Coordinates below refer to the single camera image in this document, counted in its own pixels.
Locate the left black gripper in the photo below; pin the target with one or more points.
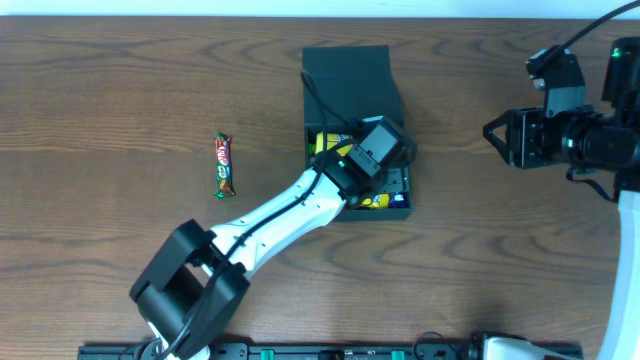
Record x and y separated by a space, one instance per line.
396 181

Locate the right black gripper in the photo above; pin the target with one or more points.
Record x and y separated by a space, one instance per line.
520 137

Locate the green KitKat Milo bar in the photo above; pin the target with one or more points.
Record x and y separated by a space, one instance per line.
224 184

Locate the yellow plastic jar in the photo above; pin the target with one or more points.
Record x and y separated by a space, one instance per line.
329 141

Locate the yellow Hacks candy bag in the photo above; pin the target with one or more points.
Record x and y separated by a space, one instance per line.
380 201

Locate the blue Dairy Milk bar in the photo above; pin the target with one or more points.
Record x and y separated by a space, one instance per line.
398 200

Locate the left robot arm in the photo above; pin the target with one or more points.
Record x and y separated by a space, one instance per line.
193 285

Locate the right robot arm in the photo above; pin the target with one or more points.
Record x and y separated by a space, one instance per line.
601 151

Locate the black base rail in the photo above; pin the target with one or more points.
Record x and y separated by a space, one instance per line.
429 345

